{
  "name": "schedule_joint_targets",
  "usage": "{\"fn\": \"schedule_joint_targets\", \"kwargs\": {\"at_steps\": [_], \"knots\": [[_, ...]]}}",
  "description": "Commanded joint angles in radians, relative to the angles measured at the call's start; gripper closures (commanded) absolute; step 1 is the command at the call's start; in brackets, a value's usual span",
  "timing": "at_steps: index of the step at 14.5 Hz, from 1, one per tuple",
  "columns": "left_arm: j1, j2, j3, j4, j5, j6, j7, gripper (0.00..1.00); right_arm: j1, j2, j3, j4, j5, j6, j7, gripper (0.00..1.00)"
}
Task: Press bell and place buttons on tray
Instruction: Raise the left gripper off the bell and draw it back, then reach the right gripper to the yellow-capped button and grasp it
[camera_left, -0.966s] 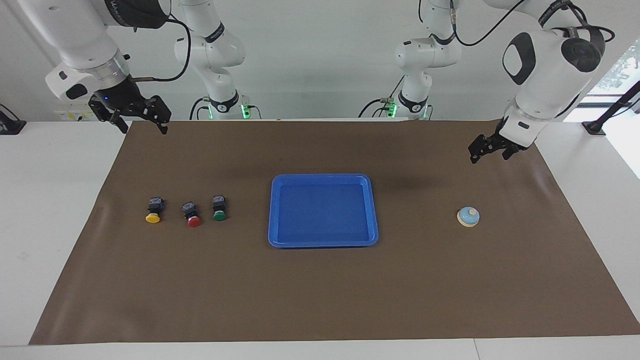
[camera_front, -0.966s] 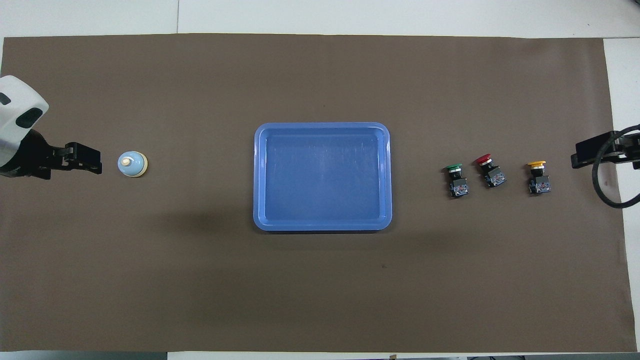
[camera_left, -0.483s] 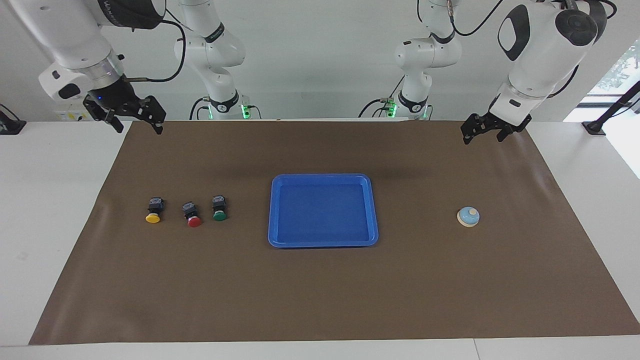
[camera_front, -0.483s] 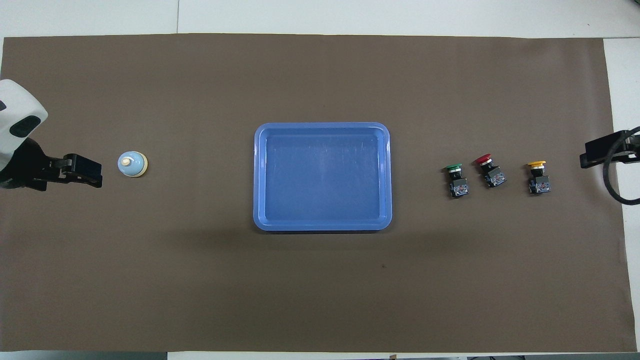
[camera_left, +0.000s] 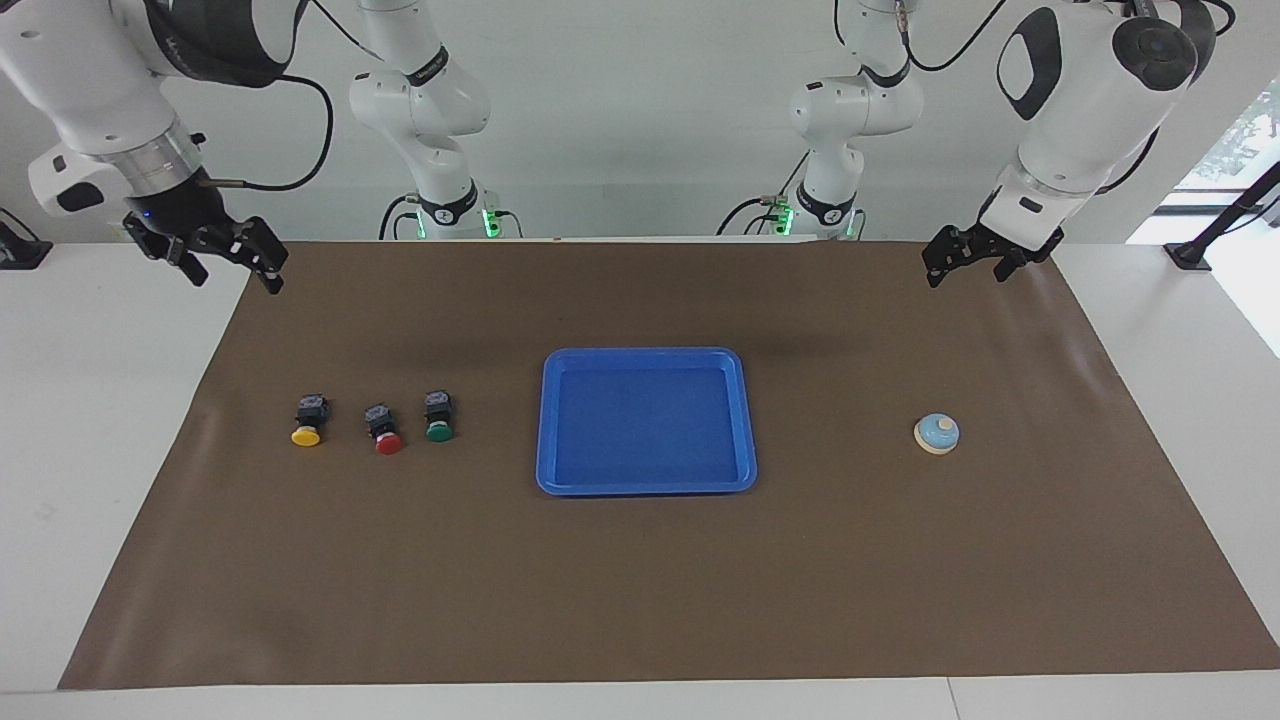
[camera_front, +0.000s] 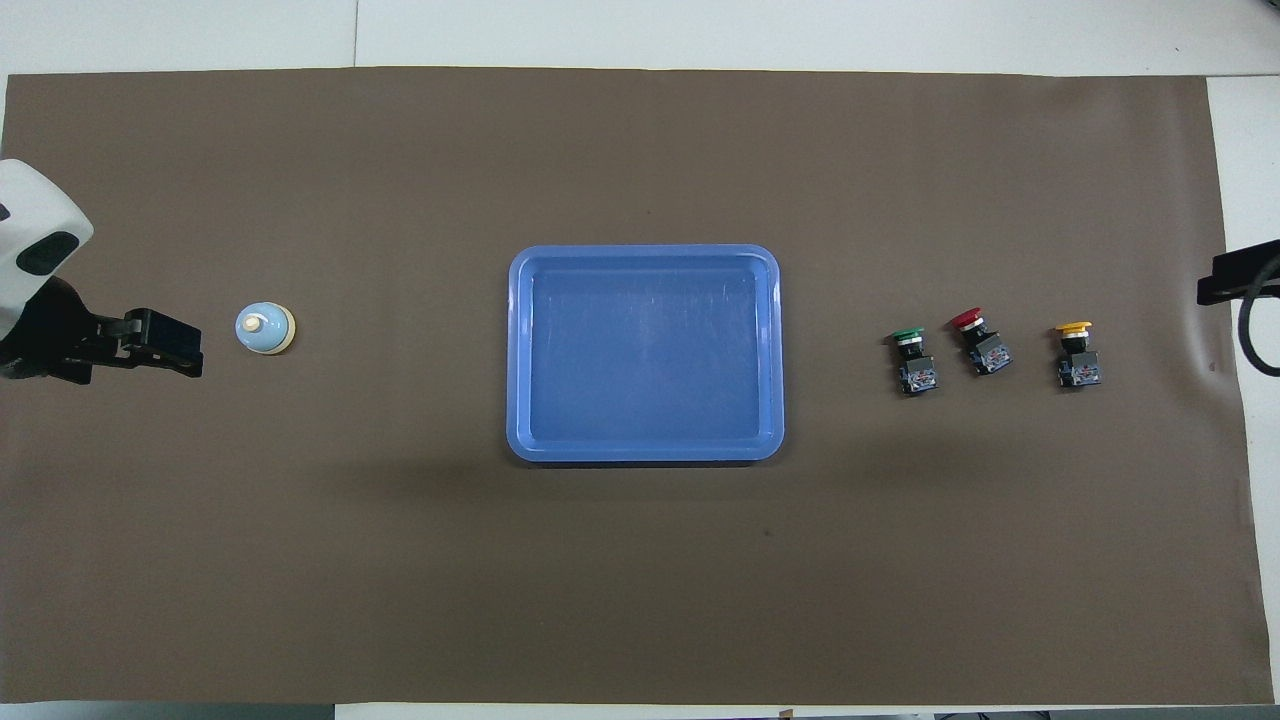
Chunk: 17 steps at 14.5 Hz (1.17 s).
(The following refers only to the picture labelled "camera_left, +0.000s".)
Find brown table mat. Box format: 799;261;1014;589
57;240;1280;691

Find red mushroom push button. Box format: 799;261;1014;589
365;403;404;457

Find blue plastic tray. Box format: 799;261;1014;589
535;346;759;498

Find blue service bell cream base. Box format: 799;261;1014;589
913;412;961;457

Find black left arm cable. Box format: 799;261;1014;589
897;0;1241;196

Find black base cable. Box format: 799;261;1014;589
378;193;426;241
717;150;811;238

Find yellow mushroom push button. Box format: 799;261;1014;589
291;393;329;448

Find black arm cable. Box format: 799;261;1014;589
195;75;336;193
897;0;1241;196

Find black left base cable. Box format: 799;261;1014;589
717;150;811;238

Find black angled stand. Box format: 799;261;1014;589
1163;160;1280;273

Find black right base cable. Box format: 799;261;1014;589
378;193;426;241

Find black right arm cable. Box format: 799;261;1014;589
195;75;336;193

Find black table clamp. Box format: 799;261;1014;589
0;208;53;271

